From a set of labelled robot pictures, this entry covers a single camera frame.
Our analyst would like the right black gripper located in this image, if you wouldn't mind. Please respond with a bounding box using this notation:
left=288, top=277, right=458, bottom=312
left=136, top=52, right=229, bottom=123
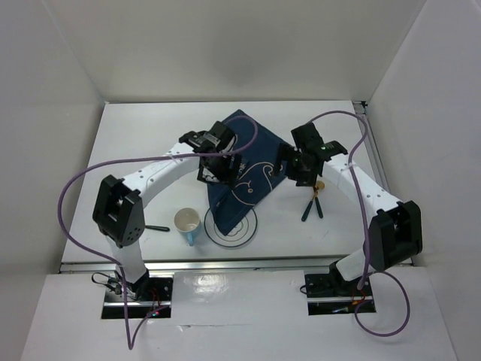
left=271, top=142, right=318, bottom=187

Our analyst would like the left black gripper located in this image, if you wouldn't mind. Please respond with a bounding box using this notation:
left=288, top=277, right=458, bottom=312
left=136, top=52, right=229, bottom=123
left=195, top=149, right=241, bottom=189

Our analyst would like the blue whale placemat cloth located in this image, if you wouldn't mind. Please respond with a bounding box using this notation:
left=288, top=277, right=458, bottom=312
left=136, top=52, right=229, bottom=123
left=207, top=110, right=285, bottom=235

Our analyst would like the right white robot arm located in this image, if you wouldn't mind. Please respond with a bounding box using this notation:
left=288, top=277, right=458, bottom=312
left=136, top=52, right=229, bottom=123
left=274, top=123, right=422, bottom=295

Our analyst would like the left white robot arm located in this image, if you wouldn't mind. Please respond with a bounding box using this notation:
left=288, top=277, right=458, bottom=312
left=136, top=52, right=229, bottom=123
left=92, top=121, right=241, bottom=300

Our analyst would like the light blue mug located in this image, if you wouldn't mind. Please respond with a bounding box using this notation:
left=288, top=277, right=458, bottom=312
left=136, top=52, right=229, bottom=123
left=174, top=208, right=201, bottom=247

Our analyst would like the white plate blue rim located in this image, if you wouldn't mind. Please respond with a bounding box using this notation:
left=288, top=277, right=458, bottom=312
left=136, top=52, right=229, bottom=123
left=204, top=209, right=258, bottom=249

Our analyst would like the gold fork dark handle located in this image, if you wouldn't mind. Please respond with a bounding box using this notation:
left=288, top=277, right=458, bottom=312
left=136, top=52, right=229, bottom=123
left=145, top=225, right=170, bottom=232

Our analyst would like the aluminium table frame rail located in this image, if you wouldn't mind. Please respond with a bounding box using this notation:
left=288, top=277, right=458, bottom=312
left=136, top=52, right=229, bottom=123
left=62, top=101, right=386, bottom=271

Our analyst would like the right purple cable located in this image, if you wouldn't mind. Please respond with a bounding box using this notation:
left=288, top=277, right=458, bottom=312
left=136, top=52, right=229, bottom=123
left=308, top=110, right=410, bottom=335

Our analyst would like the purple cable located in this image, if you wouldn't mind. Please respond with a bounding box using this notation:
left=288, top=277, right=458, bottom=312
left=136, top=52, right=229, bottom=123
left=308, top=110, right=410, bottom=335
left=56, top=115, right=259, bottom=350

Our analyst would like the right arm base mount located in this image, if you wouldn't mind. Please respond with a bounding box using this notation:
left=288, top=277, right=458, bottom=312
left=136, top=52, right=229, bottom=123
left=299, top=273, right=377, bottom=316

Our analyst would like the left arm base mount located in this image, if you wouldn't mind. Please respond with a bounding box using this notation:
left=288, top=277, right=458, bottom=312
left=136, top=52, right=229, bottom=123
left=91, top=272, right=174, bottom=320

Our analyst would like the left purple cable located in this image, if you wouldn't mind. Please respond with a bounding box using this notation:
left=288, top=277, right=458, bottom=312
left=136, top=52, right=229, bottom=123
left=56, top=115, right=259, bottom=350

